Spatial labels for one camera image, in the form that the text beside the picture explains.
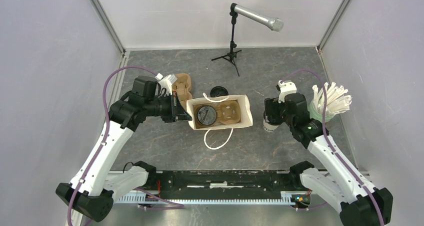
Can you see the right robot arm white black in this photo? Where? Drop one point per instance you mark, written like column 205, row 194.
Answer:
column 357, row 200

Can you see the white wrapped straws bundle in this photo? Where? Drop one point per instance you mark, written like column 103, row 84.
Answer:
column 331, row 99

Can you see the silver microphone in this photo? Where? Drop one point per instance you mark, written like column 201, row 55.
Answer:
column 274, row 24

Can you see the brown paper bag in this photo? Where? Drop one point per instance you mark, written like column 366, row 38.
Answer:
column 246, row 120

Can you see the black microphone tripod stand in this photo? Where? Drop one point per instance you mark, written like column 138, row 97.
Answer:
column 232, row 54

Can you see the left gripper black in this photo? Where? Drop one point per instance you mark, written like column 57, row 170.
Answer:
column 177, row 111

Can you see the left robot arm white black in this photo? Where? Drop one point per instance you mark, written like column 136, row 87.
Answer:
column 90, row 192

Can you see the cardboard cup carrier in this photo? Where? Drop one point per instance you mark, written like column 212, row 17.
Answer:
column 183, row 87
column 229, row 112

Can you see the black lid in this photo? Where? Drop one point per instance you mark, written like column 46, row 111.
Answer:
column 218, row 91
column 206, row 115

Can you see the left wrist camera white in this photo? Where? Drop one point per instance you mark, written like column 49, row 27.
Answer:
column 165, row 83

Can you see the white paper cup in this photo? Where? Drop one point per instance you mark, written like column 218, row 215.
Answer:
column 269, row 127

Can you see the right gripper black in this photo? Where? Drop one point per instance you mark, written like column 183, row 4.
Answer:
column 272, row 104

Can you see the green cup holder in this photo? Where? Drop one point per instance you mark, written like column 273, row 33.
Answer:
column 314, row 114

